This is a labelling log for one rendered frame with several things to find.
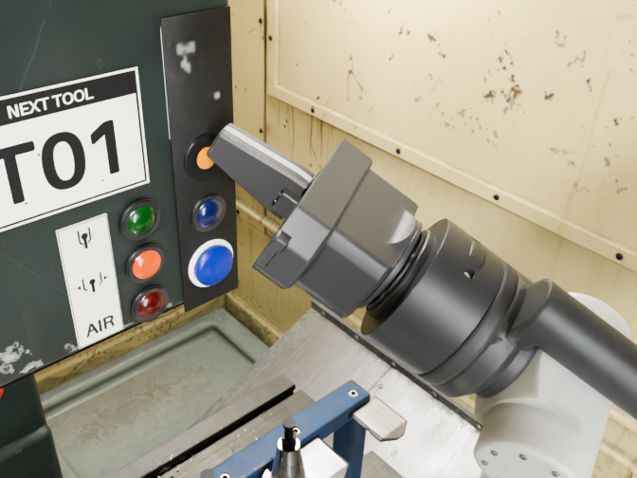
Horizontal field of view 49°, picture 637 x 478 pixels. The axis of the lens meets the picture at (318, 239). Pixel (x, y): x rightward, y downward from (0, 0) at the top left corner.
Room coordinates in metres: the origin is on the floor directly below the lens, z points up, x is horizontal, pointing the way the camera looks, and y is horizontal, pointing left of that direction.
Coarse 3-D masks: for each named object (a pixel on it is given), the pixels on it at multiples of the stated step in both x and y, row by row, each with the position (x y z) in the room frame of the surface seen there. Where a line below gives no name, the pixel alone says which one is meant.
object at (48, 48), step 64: (0, 0) 0.32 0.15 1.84; (64, 0) 0.34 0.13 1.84; (128, 0) 0.36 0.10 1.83; (192, 0) 0.38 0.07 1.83; (0, 64) 0.31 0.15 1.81; (64, 64) 0.33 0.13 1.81; (128, 64) 0.36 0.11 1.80; (128, 192) 0.35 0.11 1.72; (0, 256) 0.30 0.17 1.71; (0, 320) 0.29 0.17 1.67; (64, 320) 0.32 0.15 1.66; (128, 320) 0.34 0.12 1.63; (0, 384) 0.29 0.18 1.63
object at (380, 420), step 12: (372, 396) 0.69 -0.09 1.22; (360, 408) 0.67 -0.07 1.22; (372, 408) 0.67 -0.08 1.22; (384, 408) 0.67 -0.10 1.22; (360, 420) 0.65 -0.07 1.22; (372, 420) 0.65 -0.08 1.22; (384, 420) 0.65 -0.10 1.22; (396, 420) 0.65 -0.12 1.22; (372, 432) 0.63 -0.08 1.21; (384, 432) 0.63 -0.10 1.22; (396, 432) 0.63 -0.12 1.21
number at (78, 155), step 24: (72, 120) 0.33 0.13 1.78; (96, 120) 0.34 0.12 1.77; (120, 120) 0.35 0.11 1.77; (48, 144) 0.32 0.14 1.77; (72, 144) 0.33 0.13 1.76; (96, 144) 0.34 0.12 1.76; (120, 144) 0.35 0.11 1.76; (48, 168) 0.32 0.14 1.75; (72, 168) 0.33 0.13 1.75; (96, 168) 0.34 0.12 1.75; (120, 168) 0.35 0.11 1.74; (48, 192) 0.32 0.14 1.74; (72, 192) 0.33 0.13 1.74
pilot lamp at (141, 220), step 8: (144, 208) 0.35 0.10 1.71; (152, 208) 0.35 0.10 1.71; (136, 216) 0.35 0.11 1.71; (144, 216) 0.35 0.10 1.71; (152, 216) 0.35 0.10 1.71; (128, 224) 0.34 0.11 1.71; (136, 224) 0.34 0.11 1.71; (144, 224) 0.35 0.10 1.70; (152, 224) 0.35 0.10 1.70; (136, 232) 0.35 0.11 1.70; (144, 232) 0.35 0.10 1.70
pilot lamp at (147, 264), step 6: (144, 252) 0.35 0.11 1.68; (150, 252) 0.35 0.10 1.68; (156, 252) 0.35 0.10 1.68; (138, 258) 0.35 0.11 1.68; (144, 258) 0.35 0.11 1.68; (150, 258) 0.35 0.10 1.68; (156, 258) 0.35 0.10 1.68; (138, 264) 0.34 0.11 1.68; (144, 264) 0.35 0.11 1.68; (150, 264) 0.35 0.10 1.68; (156, 264) 0.35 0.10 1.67; (138, 270) 0.34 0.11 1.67; (144, 270) 0.35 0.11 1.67; (150, 270) 0.35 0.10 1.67; (156, 270) 0.35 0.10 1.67; (138, 276) 0.34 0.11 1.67; (144, 276) 0.35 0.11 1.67; (150, 276) 0.35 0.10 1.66
